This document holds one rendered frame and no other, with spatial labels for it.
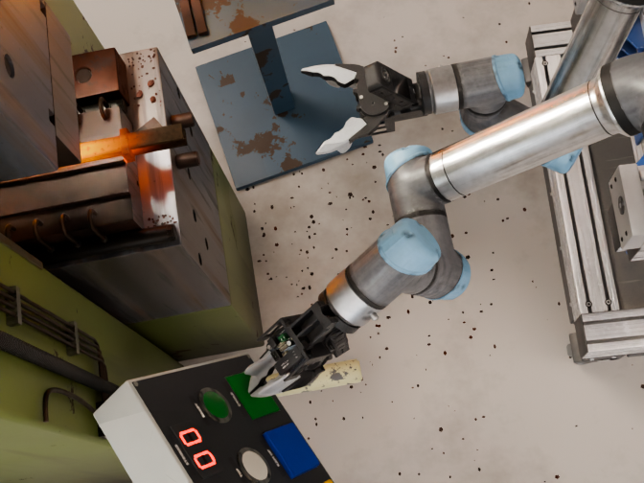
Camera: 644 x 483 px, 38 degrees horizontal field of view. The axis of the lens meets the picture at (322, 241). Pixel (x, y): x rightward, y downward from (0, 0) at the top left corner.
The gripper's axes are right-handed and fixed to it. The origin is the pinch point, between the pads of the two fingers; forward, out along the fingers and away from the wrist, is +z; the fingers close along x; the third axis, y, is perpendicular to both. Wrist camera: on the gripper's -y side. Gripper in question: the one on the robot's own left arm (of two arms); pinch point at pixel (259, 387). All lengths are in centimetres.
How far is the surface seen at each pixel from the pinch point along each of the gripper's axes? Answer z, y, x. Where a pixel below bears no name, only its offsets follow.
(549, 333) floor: -4, -120, 10
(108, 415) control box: 6.9, 22.6, -5.0
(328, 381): 10.8, -37.2, -1.3
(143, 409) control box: 1.7, 22.5, -2.3
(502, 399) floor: 13, -110, 17
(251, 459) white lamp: 1.0, 9.7, 9.2
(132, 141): -4.2, -2.6, -45.4
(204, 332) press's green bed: 43, -60, -34
